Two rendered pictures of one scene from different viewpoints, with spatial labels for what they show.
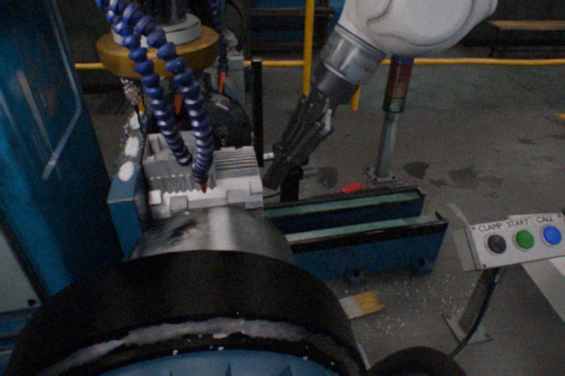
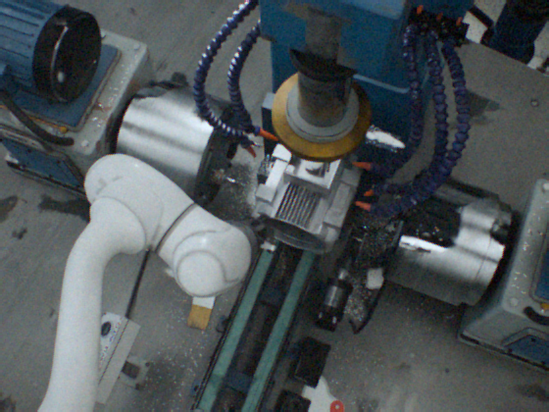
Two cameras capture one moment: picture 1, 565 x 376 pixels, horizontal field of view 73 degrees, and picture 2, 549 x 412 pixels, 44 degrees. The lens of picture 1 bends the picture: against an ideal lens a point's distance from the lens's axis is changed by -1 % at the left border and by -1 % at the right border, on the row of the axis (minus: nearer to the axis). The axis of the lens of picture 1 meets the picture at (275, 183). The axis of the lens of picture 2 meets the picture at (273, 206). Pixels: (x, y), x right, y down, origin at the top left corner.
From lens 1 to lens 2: 1.31 m
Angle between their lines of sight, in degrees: 67
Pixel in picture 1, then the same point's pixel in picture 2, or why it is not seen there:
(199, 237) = (187, 120)
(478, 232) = (117, 321)
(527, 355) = not seen: hidden behind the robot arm
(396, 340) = (161, 311)
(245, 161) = (286, 208)
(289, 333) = (36, 52)
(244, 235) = (179, 145)
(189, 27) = (292, 121)
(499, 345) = not seen: hidden behind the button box
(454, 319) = (142, 366)
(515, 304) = not seen: outside the picture
